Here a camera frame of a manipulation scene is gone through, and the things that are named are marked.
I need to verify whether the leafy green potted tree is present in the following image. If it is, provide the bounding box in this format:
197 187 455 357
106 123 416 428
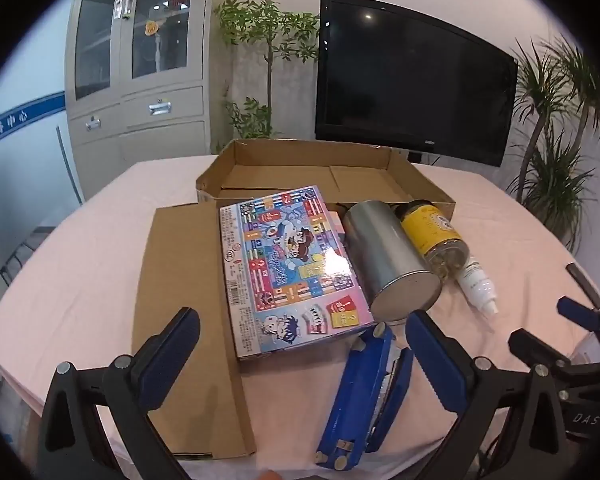
212 0 322 139

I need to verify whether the spiky palm potted plant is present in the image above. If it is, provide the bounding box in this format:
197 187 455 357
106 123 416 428
507 35 600 256

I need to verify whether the yellow label clear jar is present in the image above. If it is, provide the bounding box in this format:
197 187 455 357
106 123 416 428
396 199 468 281

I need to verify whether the black flat screen television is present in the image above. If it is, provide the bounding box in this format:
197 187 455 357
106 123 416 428
315 0 520 168

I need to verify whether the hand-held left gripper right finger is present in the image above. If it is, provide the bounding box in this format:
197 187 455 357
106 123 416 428
404 309 572 480

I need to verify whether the blue wall banner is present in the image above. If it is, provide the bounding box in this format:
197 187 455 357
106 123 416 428
0 89 67 156

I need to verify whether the colourful cartoon print box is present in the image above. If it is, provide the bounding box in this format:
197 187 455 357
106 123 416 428
219 185 376 361

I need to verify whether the blue stapler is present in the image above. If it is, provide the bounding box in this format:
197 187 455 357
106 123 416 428
314 324 415 472

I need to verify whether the silver metal can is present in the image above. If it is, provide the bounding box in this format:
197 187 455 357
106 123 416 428
341 200 442 322

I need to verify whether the grey glass door cabinet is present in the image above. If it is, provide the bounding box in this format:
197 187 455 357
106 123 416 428
64 0 216 206

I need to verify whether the flat cardboard lid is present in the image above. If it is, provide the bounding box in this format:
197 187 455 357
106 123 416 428
132 203 258 461

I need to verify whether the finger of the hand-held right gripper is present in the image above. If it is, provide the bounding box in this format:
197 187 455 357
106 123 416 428
508 329 600 386
556 262 600 361

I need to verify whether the small white squeeze bottle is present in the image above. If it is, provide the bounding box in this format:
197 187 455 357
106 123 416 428
455 256 500 317

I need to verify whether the black metal chair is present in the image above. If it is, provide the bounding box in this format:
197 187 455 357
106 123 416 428
0 227 56 286

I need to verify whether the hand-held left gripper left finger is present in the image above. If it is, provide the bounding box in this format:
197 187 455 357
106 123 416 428
35 307 201 480

